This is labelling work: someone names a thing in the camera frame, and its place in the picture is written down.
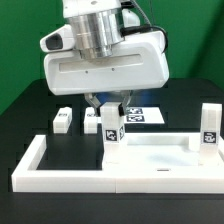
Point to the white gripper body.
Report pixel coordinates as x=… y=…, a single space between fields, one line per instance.
x=138 y=62

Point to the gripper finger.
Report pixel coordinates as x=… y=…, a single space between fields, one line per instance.
x=93 y=101
x=126 y=96

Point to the marker base plate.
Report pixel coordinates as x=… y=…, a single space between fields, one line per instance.
x=144 y=115

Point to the white U-shaped frame fence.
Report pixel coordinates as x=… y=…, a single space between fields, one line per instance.
x=27 y=177

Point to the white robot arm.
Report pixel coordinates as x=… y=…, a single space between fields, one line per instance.
x=103 y=47

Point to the white desk top tray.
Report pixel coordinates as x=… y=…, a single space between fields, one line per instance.
x=166 y=163

